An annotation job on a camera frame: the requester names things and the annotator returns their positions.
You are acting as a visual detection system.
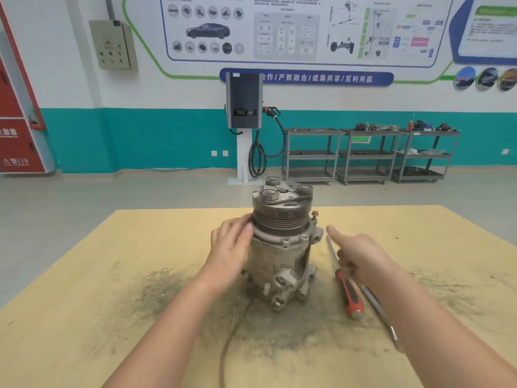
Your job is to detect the person's right hand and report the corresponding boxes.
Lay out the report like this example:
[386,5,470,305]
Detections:
[326,225,397,288]

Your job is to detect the person's left hand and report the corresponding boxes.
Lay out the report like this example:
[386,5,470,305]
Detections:
[205,214,255,288]

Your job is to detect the grey metal car compressor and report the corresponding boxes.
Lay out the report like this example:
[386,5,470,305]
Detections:
[242,176,324,312]

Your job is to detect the person's left forearm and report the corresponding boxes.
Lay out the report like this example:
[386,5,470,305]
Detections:
[101,273,238,388]

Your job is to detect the person's right forearm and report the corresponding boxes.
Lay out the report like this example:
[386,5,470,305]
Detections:
[364,263,517,388]

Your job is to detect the white charger stand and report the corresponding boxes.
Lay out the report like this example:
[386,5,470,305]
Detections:
[227,129,253,186]

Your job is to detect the grey metal shelf cart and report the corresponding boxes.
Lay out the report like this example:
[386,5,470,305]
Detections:
[281,127,342,186]
[390,129,460,184]

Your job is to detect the red and black screwdriver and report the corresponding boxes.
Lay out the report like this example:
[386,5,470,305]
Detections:
[326,236,365,320]

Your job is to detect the grey car charger unit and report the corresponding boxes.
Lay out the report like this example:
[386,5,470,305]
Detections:
[225,72,264,130]

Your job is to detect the grey cart with green label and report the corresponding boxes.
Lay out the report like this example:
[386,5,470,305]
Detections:
[335,128,403,186]

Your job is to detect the silver metal wrench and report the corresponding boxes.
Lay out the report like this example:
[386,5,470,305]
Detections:
[359,284,401,353]

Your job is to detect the pile of metal car parts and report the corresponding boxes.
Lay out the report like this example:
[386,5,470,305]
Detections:
[355,122,399,132]

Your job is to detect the blue banner sign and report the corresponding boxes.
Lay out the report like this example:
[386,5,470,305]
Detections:
[219,68,395,87]

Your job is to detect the large car diagram poster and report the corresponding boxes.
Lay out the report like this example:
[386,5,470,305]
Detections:
[159,0,455,68]

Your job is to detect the dark car parts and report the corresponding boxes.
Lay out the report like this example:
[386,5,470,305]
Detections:
[414,120,458,132]

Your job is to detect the beige electrical box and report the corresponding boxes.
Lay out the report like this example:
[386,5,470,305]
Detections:
[89,19,139,72]

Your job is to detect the red fire cabinet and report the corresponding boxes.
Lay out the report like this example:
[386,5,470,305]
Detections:
[0,3,56,174]

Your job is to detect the black charging cable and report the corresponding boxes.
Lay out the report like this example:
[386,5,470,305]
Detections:
[248,116,288,178]

